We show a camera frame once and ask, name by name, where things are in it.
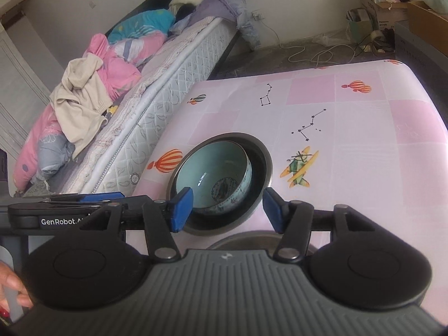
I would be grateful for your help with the purple bedsheet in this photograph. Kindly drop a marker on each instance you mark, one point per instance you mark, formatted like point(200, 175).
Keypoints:
point(224, 7)

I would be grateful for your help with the long cardboard box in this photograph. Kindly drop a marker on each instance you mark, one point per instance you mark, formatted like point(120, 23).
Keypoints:
point(430, 21)

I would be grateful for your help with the cyan patterned pillow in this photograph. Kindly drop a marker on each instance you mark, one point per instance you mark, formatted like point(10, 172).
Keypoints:
point(143, 24)

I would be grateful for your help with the person's left hand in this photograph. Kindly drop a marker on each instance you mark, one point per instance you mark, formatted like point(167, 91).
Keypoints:
point(10, 283)

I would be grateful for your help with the tape roll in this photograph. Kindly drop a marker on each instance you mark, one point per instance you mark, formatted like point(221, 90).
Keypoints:
point(377, 35)

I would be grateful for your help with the wide steel bowl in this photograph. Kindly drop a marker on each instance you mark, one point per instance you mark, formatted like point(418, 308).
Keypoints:
point(262, 168)

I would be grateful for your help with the open cardboard box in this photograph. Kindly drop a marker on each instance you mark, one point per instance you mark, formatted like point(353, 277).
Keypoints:
point(385, 14)

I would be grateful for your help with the large steel plate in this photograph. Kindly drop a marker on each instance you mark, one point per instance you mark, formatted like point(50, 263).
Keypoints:
point(252, 241)

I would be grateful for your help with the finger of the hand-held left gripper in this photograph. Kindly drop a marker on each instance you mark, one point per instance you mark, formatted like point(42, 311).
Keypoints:
point(101, 196)

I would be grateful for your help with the white power strip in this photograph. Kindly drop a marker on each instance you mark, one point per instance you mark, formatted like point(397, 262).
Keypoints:
point(259, 15)

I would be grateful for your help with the small green carton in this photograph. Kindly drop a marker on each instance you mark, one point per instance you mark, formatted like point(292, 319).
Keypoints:
point(358, 28)

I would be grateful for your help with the white quilted mattress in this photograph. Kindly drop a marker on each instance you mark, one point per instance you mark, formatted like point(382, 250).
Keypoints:
point(157, 98)

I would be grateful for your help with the cream garment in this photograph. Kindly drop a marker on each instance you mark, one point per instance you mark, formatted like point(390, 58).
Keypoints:
point(80, 101)

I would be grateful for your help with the pile of clothes and bedding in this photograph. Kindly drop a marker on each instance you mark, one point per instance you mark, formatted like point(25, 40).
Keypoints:
point(122, 66)

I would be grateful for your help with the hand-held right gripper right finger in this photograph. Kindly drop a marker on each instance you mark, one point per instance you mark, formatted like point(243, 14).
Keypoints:
point(273, 210)

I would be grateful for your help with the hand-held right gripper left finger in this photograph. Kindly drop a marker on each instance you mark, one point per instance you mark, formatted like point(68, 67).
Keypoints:
point(182, 210)

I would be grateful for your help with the grey carton box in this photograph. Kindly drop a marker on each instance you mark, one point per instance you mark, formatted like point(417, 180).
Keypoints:
point(420, 52)

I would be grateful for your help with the pink patterned tablecloth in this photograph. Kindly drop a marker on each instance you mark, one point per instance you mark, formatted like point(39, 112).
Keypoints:
point(350, 168)

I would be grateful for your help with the blue ceramic bowl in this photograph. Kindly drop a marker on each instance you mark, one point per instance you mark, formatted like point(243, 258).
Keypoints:
point(213, 168)

